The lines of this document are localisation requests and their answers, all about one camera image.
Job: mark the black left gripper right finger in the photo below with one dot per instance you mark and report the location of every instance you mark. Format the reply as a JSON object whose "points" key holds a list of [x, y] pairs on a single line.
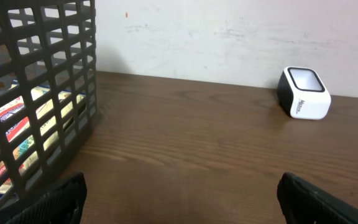
{"points": [[302, 202]]}

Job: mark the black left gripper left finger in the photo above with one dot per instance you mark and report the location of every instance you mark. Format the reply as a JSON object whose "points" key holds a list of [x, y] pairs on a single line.
{"points": [[60, 202]]}

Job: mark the yellow snack bag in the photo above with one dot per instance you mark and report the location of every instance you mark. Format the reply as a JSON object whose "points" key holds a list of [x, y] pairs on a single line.
{"points": [[25, 150]]}

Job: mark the dark grey plastic basket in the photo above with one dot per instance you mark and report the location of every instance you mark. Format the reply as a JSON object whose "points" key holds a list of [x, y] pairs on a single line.
{"points": [[49, 43]]}

